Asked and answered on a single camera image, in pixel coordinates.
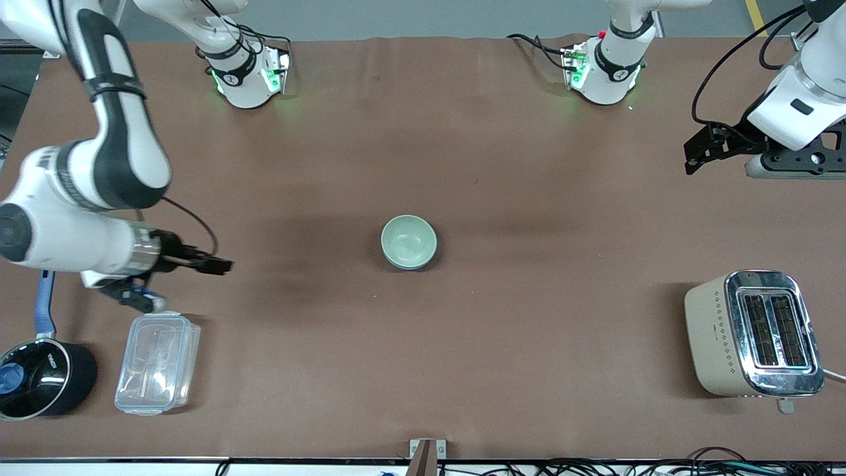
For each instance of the cream and chrome toaster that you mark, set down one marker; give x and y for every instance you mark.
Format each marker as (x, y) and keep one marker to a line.
(720, 337)

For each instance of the brown table cover mat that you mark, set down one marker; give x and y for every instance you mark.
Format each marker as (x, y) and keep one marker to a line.
(529, 165)

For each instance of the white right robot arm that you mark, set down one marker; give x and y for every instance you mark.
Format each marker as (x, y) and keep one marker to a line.
(125, 152)

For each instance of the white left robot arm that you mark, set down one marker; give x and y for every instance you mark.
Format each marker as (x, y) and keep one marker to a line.
(806, 99)

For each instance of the green bowl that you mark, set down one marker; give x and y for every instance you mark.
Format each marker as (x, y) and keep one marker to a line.
(408, 239)

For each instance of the camera mount post bracket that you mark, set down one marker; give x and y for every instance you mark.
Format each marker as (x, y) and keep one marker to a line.
(423, 459)

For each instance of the circuit box with green lights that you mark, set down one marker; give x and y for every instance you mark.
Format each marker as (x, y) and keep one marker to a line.
(271, 69)
(576, 66)

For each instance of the glass lid blue knob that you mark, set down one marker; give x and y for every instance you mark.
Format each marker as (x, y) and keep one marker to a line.
(26, 380)

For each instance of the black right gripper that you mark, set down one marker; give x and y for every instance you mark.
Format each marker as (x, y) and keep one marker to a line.
(172, 252)

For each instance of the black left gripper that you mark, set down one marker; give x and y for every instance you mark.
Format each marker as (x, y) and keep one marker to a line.
(732, 139)

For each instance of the blue bowl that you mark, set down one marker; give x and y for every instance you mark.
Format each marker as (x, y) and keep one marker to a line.
(408, 267)

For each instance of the clear plastic food container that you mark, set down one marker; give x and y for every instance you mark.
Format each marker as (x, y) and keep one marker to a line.
(157, 363)

